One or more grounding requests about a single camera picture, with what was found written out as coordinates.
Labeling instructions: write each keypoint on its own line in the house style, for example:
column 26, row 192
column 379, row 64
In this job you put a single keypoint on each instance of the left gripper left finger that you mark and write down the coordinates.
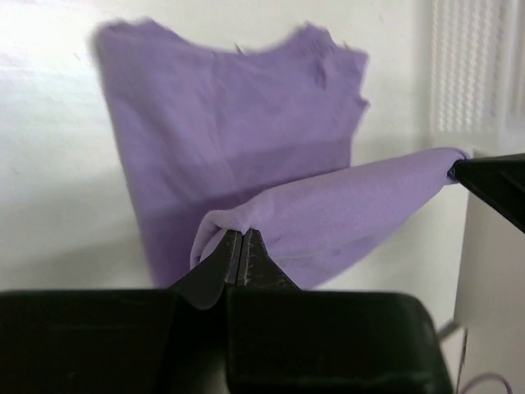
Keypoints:
column 114, row 341

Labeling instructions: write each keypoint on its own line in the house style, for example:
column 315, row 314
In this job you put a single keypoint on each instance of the lavender garment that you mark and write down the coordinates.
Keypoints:
column 213, row 141

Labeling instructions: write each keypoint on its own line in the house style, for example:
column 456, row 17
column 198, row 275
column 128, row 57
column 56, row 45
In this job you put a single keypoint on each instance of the white plastic basket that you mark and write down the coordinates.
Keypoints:
column 477, row 68

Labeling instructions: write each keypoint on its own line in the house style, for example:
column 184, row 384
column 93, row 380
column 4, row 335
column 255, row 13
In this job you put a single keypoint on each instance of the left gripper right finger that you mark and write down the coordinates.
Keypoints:
column 293, row 341

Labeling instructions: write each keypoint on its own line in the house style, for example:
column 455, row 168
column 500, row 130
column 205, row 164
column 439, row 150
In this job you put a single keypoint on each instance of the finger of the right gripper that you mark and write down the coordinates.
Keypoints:
column 497, row 181

